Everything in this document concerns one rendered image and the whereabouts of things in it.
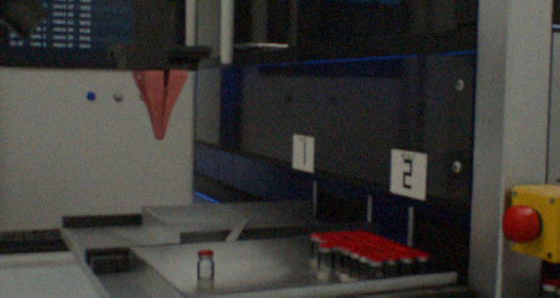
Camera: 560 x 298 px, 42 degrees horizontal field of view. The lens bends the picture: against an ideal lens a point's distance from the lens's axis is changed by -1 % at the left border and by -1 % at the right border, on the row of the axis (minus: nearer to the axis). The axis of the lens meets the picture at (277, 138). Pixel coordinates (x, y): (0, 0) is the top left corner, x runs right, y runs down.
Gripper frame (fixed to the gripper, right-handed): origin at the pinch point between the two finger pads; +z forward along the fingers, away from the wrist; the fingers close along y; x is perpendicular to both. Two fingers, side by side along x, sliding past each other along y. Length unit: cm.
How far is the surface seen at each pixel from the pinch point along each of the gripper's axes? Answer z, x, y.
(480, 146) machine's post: 1.8, -7.9, 36.1
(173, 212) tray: 18, 54, 15
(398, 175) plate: 7.0, 9.5, 35.8
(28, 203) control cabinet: 20, 89, -8
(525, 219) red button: 8.3, -19.4, 33.1
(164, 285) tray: 17.3, 1.5, 0.9
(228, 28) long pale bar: -17, 65, 30
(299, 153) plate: 7, 43, 36
